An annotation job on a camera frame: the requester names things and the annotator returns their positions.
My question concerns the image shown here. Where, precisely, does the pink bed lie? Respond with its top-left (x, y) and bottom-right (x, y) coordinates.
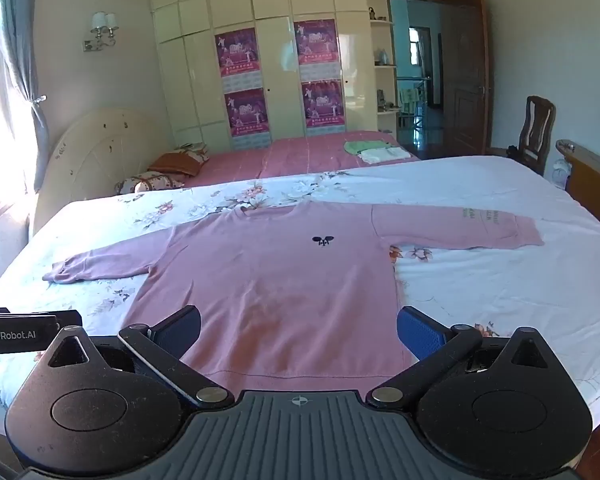
top-left (187, 131), bottom-right (422, 189)

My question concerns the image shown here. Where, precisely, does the twin wall lamp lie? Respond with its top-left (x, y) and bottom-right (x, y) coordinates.
top-left (82, 11), bottom-right (121, 54)

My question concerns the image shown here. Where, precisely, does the wooden bed footboard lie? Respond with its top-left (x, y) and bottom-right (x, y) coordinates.
top-left (555, 139), bottom-right (600, 239)

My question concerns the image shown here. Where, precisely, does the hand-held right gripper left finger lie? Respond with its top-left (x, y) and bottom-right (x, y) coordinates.
top-left (46, 304), bottom-right (235, 408)

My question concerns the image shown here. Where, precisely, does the orange striped pillow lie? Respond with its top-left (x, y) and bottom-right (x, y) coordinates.
top-left (147, 142), bottom-right (211, 177)

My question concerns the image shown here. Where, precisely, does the cream bed headboard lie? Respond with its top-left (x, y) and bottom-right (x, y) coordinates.
top-left (32, 107), bottom-right (174, 236)

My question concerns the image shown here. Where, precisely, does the dark wooden chair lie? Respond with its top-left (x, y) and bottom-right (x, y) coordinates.
top-left (485, 95), bottom-right (557, 176)

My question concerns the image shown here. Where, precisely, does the white floral bed sheet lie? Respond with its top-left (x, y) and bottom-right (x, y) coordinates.
top-left (0, 155), bottom-right (600, 431)

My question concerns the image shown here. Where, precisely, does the cream corner shelf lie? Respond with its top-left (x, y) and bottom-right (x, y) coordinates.
top-left (366, 0), bottom-right (400, 133)

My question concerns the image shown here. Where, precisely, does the floral patterned pillow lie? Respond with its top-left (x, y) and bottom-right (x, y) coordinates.
top-left (114, 171), bottom-right (186, 196)

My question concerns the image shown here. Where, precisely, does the folded white cloth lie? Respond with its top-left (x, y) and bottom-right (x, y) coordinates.
top-left (360, 147), bottom-right (411, 164)

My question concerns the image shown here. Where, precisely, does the dark wooden door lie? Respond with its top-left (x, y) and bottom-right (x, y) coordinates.
top-left (440, 0), bottom-right (491, 157)

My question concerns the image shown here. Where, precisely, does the cream wardrobe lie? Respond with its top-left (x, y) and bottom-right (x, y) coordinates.
top-left (145, 0), bottom-right (397, 154)

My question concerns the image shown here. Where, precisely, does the folded green cloth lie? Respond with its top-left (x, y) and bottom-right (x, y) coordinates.
top-left (343, 140), bottom-right (393, 156)

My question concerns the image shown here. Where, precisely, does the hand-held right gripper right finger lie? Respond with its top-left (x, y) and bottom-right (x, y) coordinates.
top-left (366, 305), bottom-right (557, 407)

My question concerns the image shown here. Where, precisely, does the grey curtain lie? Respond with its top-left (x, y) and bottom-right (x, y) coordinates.
top-left (0, 0), bottom-right (49, 196)

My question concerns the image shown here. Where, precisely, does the purple wall poster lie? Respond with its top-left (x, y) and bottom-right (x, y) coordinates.
top-left (215, 27), bottom-right (260, 79)
top-left (294, 19), bottom-right (340, 66)
top-left (223, 87), bottom-right (272, 136)
top-left (301, 79), bottom-right (346, 129)

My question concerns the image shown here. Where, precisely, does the pink sweater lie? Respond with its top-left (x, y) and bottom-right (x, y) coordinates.
top-left (42, 199), bottom-right (546, 382)

